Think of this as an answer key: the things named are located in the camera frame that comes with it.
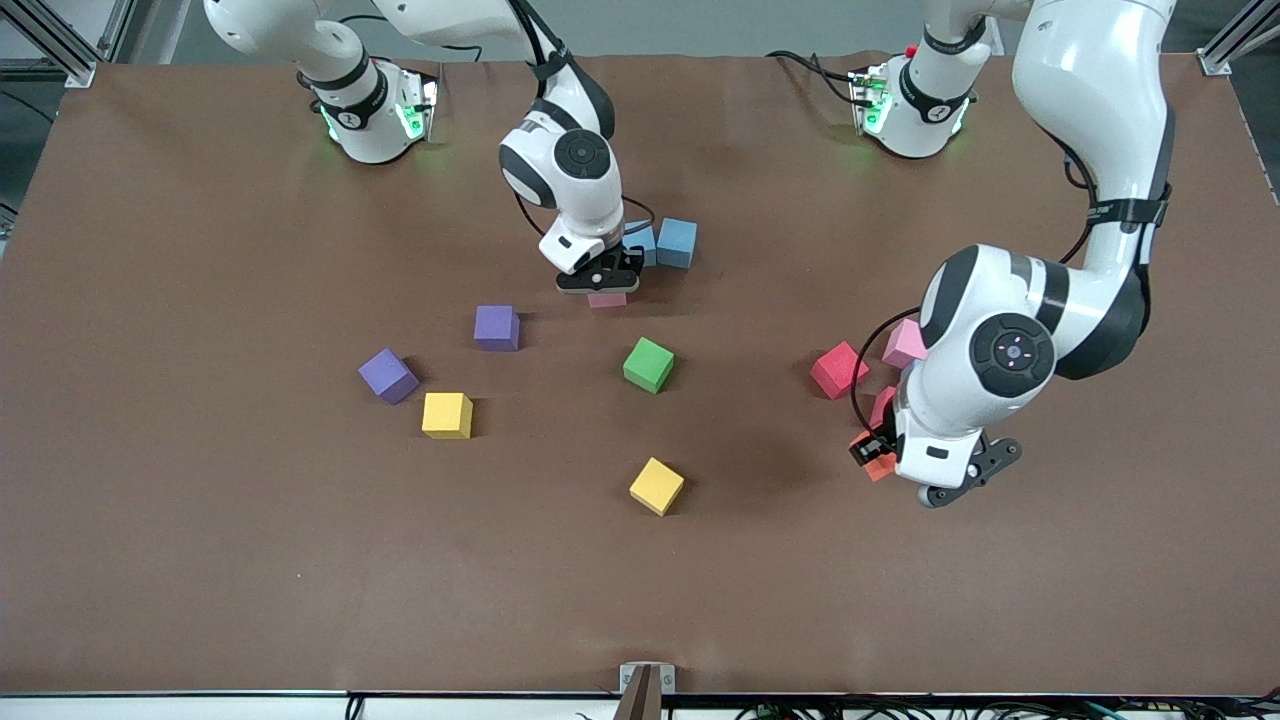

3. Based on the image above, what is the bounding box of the yellow foam cube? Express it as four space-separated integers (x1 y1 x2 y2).
629 457 686 517
421 392 474 441

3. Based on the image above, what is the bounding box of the orange foam cube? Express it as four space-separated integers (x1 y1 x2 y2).
850 430 898 484

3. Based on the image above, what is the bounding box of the large table mat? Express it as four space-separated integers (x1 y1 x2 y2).
0 50 1280 698

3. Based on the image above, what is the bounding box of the aluminium frame profile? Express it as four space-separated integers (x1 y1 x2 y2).
1197 0 1280 78
0 0 98 89
98 0 138 63

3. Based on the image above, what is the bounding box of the blue foam cube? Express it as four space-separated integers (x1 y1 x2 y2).
622 220 661 269
656 218 699 270

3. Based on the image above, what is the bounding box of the purple foam cube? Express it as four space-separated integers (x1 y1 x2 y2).
358 348 421 406
473 305 521 353

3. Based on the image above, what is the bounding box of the green foam cube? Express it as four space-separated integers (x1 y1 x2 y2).
622 336 676 395

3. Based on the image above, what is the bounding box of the black arm base cable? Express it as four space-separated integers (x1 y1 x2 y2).
765 48 866 106

